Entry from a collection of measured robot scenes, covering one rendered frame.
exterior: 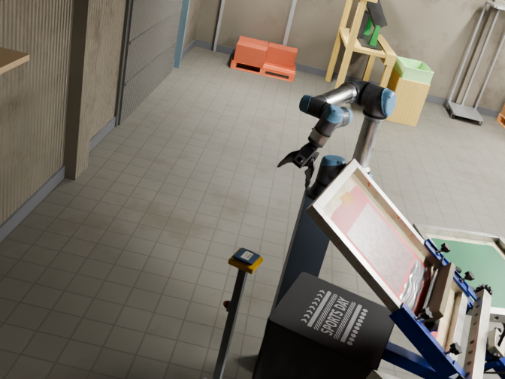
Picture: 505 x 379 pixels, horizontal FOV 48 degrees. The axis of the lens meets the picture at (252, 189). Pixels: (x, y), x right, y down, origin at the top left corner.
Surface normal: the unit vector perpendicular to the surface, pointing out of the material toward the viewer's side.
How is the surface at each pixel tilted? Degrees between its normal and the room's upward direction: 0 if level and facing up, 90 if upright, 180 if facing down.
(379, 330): 0
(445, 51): 90
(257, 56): 90
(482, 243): 0
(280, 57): 90
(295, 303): 0
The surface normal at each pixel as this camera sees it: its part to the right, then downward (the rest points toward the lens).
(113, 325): 0.21, -0.87
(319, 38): -0.11, 0.43
